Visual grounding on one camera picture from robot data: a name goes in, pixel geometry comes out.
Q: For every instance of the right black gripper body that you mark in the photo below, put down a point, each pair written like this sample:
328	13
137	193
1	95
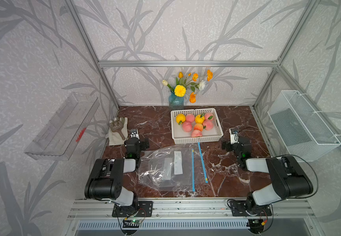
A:
237	144

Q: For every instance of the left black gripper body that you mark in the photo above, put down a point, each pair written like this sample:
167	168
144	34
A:
133	141

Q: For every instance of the clear zip-top bag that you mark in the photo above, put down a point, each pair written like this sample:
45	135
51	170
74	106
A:
200	175
167	169

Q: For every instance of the yellow peach with leaf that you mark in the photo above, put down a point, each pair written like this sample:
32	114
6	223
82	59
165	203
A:
199	119

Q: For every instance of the white perforated plastic basket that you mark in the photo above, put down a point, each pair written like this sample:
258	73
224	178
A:
181	137

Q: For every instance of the pink peach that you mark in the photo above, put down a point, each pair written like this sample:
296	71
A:
208	125
190	118
209	116
196	133
187	126

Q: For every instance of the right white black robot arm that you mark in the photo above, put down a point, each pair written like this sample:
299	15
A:
288	179

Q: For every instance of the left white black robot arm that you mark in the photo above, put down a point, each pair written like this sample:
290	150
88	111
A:
105	182

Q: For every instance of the yellow peach left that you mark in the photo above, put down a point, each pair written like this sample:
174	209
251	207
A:
180	119

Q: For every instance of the brown wooden brush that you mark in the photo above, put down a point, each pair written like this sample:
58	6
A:
117	125

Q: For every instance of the blue glass vase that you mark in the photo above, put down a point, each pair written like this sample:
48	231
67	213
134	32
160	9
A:
175	102

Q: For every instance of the orange yellow flower bouquet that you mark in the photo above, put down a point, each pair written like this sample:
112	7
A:
189	85

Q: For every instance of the right circuit board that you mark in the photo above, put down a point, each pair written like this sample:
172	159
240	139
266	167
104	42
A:
256	223

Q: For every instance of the circuit board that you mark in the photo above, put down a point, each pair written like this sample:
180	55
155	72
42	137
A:
256	223
134	223

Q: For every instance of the left circuit board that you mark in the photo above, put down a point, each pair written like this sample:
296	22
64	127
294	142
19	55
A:
134	223

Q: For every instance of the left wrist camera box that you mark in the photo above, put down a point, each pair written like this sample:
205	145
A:
133	133

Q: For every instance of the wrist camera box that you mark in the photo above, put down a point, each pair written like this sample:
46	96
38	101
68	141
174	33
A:
133	133
234	135

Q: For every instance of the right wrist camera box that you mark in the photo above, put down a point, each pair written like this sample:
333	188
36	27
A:
234	135

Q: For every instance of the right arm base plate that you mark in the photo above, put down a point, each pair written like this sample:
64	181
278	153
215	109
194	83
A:
238	208

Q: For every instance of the white wire mesh basket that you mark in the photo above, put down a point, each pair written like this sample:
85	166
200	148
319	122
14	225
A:
301	128

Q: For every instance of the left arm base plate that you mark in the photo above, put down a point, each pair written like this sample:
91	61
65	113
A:
140	208

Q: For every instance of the clear plastic wall tray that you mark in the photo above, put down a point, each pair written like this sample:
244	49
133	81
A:
61	135

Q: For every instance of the aluminium frame rail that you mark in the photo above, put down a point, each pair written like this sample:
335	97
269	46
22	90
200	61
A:
187	208

